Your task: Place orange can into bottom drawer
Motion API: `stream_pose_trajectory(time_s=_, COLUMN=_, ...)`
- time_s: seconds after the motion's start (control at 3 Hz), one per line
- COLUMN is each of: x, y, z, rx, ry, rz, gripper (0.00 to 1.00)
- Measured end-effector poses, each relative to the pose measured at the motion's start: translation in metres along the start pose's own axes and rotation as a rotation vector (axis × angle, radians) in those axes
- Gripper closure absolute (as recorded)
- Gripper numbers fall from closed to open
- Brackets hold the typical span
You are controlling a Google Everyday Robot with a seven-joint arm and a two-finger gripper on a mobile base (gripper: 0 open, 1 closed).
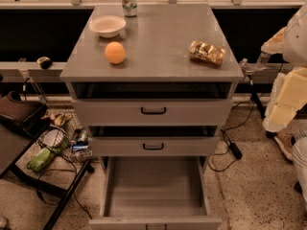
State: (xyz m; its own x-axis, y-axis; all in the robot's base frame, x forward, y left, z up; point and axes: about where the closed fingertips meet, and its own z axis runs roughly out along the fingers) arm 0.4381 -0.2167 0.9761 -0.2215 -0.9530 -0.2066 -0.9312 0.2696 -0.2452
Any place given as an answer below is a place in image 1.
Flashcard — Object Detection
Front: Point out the crushed orange gold can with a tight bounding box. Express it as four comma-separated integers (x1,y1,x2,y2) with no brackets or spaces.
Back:
189,40,226,66

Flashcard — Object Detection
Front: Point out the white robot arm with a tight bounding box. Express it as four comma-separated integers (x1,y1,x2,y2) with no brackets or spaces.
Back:
261,3,307,132

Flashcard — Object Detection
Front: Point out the grey drawer cabinet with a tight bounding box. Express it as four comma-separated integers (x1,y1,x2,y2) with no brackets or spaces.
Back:
59,3,245,230

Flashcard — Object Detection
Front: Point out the top grey drawer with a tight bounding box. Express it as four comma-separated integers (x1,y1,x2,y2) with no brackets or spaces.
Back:
73,82,232,126

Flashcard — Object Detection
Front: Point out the grey drawer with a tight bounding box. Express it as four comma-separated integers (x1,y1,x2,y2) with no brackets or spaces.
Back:
73,82,232,126
89,126,219,156
89,157,222,230

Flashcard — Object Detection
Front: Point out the middle grey drawer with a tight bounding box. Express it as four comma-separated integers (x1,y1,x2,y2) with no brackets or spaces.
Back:
89,126,219,156

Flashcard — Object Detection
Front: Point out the bottom grey drawer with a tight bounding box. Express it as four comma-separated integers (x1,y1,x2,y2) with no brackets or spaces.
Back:
89,157,222,230

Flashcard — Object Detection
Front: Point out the green white soda can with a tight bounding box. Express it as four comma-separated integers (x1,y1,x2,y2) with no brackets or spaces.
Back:
122,0,137,17

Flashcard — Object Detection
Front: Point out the orange fruit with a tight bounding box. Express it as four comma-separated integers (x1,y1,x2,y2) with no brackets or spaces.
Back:
105,42,126,64

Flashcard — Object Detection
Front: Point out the white bowl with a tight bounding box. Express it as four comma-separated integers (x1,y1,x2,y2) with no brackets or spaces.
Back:
89,15,126,38

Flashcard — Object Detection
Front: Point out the black power adapter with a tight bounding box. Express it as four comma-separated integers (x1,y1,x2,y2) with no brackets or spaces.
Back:
229,143,243,160

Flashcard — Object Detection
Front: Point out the black tripod stand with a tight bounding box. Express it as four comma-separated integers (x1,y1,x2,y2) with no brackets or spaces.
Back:
239,58,267,120

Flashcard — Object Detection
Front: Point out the clear plastic water bottle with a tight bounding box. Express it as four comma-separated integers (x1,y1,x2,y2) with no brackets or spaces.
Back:
256,52,271,71

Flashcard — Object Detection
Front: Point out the dark brown bag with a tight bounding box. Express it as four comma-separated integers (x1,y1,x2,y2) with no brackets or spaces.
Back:
0,91,47,137

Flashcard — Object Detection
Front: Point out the person's tan shoe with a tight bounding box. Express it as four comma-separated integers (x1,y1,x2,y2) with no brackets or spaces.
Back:
274,130,295,161

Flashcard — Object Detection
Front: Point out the person's grey trouser leg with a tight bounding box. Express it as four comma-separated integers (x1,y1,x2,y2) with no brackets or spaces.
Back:
293,126,307,208

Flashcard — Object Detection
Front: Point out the black side table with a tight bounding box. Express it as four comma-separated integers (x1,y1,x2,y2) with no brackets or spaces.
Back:
0,105,94,230

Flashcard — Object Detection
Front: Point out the wire basket with items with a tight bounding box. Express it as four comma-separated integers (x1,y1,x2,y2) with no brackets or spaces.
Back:
41,112,93,162

